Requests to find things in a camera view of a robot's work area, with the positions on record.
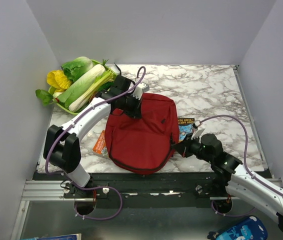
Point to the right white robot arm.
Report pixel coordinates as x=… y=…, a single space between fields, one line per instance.
x=238 y=180

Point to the red backpack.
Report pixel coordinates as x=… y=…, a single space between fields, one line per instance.
x=143 y=145

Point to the treehouse storey book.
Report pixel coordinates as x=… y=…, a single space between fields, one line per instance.
x=185 y=125

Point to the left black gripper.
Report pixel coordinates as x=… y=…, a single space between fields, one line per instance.
x=135 y=112

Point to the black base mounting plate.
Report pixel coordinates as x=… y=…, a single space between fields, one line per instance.
x=129 y=190

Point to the napa cabbage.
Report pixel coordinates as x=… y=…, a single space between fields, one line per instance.
x=64 y=96

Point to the celery stalk bunch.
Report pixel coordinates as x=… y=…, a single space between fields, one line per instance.
x=106 y=77

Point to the blue pencil case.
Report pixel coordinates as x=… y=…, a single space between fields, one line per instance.
x=249 y=228

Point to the orange paperback book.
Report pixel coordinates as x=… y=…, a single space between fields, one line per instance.
x=100 y=148

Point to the green lettuce head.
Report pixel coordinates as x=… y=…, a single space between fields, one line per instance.
x=74 y=69

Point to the dark green spinach leaf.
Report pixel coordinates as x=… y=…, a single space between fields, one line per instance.
x=45 y=97

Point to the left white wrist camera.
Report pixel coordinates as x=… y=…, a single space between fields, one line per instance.
x=139 y=90

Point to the aluminium rail frame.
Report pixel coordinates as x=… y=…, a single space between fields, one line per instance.
x=199 y=91

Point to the blue book corner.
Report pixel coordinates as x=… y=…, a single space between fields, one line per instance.
x=77 y=236

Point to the green plastic basket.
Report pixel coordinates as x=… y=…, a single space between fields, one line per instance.
x=84 y=103

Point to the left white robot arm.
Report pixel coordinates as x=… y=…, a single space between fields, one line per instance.
x=62 y=143

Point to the yellow leaf vegetable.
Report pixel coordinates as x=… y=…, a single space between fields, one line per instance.
x=58 y=80

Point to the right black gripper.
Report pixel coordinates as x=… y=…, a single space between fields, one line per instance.
x=183 y=147

